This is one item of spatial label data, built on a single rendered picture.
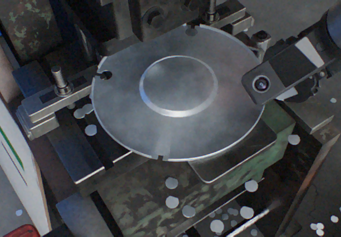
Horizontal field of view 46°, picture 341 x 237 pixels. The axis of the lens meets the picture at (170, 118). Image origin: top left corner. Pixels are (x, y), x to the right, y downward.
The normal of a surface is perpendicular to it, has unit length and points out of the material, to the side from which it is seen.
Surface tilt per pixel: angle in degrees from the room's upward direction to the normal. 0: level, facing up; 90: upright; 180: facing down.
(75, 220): 0
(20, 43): 90
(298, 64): 39
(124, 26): 90
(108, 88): 0
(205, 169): 0
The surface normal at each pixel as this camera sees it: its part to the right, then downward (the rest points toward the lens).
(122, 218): -0.04, -0.57
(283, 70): -0.29, 0.04
